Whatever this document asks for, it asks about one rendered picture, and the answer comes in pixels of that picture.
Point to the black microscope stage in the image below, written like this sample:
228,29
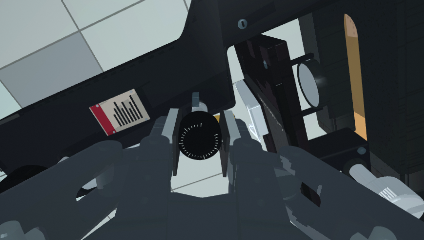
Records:
268,96

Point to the round mirror with black rim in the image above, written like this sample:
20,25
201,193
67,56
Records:
309,84

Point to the light grey angular plate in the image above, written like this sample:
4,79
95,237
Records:
251,109

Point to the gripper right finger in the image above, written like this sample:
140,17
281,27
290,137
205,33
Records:
348,198

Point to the red and beige label plate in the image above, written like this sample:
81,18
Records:
120,116

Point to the small yellow piece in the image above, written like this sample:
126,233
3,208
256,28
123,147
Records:
217,118

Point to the black microscope body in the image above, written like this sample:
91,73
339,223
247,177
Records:
165,66

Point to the small grey pointer block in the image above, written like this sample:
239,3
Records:
197,101

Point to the black fine focus drum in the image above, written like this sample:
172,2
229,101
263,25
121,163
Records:
200,136

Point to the orange rounded strip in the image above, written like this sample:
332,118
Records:
356,76

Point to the silver ribbed knob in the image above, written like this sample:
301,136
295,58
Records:
391,192

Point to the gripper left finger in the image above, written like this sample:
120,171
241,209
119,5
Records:
66,185

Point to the grey slotted screw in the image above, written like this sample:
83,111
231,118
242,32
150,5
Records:
242,23

